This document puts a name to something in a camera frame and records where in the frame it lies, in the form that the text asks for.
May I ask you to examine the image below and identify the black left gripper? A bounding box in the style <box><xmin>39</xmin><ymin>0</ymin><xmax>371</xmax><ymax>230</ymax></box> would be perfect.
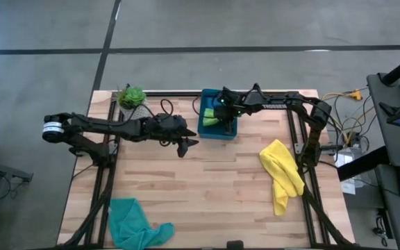
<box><xmin>142</xmin><ymin>116</ymin><xmax>200</xmax><ymax>159</ymax></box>

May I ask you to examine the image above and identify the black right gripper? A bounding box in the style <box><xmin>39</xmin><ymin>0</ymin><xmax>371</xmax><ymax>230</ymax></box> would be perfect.
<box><xmin>214</xmin><ymin>88</ymin><xmax>256</xmax><ymax>135</ymax></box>

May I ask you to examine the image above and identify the teal plastic bin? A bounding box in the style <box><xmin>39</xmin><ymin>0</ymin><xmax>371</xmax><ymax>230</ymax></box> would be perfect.
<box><xmin>197</xmin><ymin>88</ymin><xmax>239</xmax><ymax>140</ymax></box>

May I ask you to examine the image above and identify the green microfiber towel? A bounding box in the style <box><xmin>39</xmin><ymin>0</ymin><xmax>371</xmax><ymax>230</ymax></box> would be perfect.
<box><xmin>202</xmin><ymin>107</ymin><xmax>222</xmax><ymax>128</ymax></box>

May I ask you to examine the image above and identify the teal microfiber towel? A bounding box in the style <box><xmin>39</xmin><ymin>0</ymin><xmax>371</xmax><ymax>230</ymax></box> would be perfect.
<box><xmin>108</xmin><ymin>197</ymin><xmax>176</xmax><ymax>250</ymax></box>

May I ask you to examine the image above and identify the yellow microfiber towel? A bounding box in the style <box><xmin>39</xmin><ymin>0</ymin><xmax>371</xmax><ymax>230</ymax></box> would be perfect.
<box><xmin>259</xmin><ymin>138</ymin><xmax>306</xmax><ymax>216</ymax></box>

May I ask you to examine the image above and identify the black clamp on table edge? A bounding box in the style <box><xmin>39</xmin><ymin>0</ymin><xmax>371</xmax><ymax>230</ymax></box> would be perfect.
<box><xmin>251</xmin><ymin>82</ymin><xmax>265</xmax><ymax>97</ymax></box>

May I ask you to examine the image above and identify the succulent plant in white pot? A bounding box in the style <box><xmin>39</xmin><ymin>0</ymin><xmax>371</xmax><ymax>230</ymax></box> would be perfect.
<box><xmin>115</xmin><ymin>85</ymin><xmax>151</xmax><ymax>121</ymax></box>

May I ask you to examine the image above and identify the white box on floor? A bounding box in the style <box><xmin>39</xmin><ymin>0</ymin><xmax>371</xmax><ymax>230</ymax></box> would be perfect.
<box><xmin>333</xmin><ymin>147</ymin><xmax>357</xmax><ymax>167</ymax></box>

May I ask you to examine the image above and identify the black desk beam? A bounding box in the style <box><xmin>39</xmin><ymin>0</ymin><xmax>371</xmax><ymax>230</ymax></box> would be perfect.
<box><xmin>337</xmin><ymin>145</ymin><xmax>390</xmax><ymax>182</ymax></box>

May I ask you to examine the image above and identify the grey desk with laptop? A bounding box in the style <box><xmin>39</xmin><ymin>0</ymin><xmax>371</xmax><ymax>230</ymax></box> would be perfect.
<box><xmin>366</xmin><ymin>72</ymin><xmax>400</xmax><ymax>167</ymax></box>

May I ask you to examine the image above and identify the grey desk with keyboard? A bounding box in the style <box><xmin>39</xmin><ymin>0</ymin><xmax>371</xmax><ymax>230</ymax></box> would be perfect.
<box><xmin>375</xmin><ymin>162</ymin><xmax>400</xmax><ymax>250</ymax></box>

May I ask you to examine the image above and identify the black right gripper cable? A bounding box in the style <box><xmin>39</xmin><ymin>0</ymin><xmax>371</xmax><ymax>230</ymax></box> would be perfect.
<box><xmin>192</xmin><ymin>95</ymin><xmax>203</xmax><ymax>117</ymax></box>

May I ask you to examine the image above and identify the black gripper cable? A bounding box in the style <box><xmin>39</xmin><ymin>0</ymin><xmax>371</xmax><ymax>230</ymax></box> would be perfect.
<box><xmin>160</xmin><ymin>99</ymin><xmax>175</xmax><ymax>118</ymax></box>
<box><xmin>192</xmin><ymin>95</ymin><xmax>203</xmax><ymax>117</ymax></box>

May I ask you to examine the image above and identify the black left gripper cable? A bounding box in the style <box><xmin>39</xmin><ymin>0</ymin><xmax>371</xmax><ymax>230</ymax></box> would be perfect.
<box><xmin>160</xmin><ymin>99</ymin><xmax>175</xmax><ymax>118</ymax></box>

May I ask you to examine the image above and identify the black aluminium table frame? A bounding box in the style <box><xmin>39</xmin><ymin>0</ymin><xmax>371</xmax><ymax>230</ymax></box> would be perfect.
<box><xmin>52</xmin><ymin>90</ymin><xmax>357</xmax><ymax>250</ymax></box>

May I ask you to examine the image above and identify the yellow floor cable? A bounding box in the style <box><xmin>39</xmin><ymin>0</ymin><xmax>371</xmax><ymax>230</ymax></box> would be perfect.
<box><xmin>320</xmin><ymin>88</ymin><xmax>364</xmax><ymax>119</ymax></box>

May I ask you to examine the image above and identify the black plug with cable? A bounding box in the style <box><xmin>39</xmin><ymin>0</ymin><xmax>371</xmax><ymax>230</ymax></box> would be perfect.
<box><xmin>372</xmin><ymin>215</ymin><xmax>390</xmax><ymax>247</ymax></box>

